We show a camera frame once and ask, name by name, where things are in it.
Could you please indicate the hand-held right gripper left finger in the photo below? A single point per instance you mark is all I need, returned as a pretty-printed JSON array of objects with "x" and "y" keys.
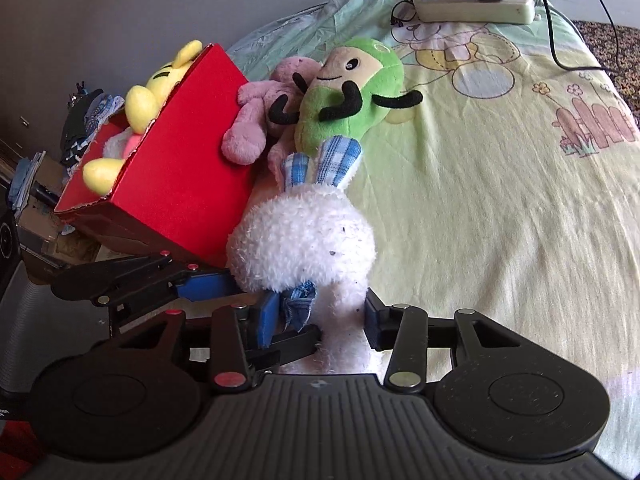
[{"x": 266, "y": 322}]

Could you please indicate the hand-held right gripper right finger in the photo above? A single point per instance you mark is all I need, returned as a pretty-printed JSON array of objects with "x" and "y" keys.
[{"x": 374, "y": 321}]

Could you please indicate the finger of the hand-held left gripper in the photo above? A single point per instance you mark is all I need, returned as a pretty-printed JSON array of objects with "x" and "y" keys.
[
  {"x": 295, "y": 347},
  {"x": 207, "y": 285}
]

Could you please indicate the white rabbit with checked ears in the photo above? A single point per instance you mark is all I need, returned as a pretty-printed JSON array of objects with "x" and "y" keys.
[{"x": 300, "y": 240}]

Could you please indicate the red cardboard box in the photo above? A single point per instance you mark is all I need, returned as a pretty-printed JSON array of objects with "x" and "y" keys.
[{"x": 190, "y": 160}]

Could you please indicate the pink plush bear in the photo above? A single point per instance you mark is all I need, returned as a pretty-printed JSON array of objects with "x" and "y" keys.
[{"x": 250, "y": 130}]

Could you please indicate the yellow plush tiger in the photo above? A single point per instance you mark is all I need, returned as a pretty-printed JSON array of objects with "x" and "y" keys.
[{"x": 142, "y": 102}]

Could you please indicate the green plush bean toy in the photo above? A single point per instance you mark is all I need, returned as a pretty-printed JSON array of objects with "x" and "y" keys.
[{"x": 330, "y": 110}]

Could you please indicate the cartoon printed bedsheet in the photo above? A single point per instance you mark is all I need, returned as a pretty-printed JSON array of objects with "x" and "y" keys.
[{"x": 475, "y": 185}]

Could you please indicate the pile of clothes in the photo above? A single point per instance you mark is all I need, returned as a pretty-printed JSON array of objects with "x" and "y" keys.
[{"x": 85, "y": 120}]

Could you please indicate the black eyeglasses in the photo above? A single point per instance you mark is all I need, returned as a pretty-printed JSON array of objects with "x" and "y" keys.
[{"x": 400, "y": 12}]

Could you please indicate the dark patterned blanket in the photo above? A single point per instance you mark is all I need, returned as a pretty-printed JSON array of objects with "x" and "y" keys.
[{"x": 610, "y": 50}]

